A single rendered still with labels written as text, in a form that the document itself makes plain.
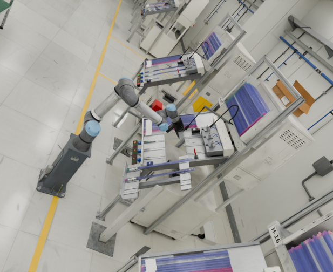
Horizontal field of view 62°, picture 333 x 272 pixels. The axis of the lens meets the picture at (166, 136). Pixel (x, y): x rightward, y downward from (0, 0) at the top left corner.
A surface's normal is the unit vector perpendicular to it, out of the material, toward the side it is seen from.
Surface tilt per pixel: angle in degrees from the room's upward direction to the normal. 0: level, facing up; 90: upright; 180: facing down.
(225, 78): 90
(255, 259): 44
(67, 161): 90
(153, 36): 90
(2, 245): 0
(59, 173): 90
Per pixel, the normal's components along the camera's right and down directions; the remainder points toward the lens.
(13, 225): 0.61, -0.65
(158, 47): 0.05, 0.61
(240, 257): -0.12, -0.78
